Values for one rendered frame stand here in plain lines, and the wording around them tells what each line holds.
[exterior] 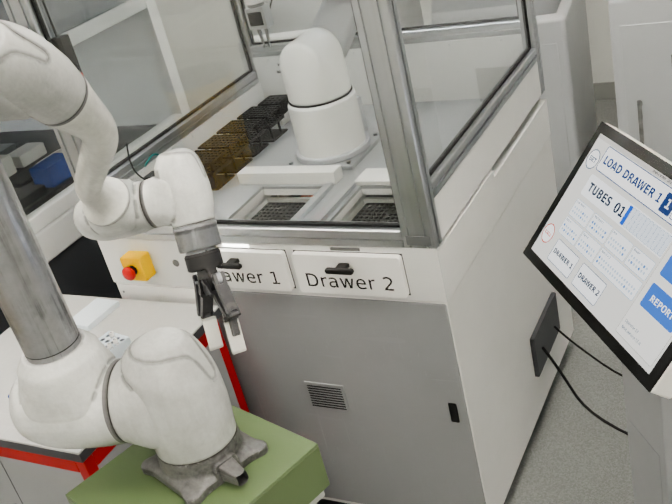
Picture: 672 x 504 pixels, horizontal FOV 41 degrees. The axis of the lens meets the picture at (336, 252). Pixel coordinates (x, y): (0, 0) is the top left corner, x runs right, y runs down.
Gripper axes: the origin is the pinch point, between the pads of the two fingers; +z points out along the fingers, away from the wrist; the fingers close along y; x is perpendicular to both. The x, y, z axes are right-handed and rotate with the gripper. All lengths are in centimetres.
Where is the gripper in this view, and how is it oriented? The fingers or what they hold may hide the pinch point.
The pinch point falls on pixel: (226, 345)
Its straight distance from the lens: 187.1
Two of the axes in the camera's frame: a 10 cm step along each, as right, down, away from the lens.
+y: -4.5, 0.4, 8.9
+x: -8.6, 2.5, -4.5
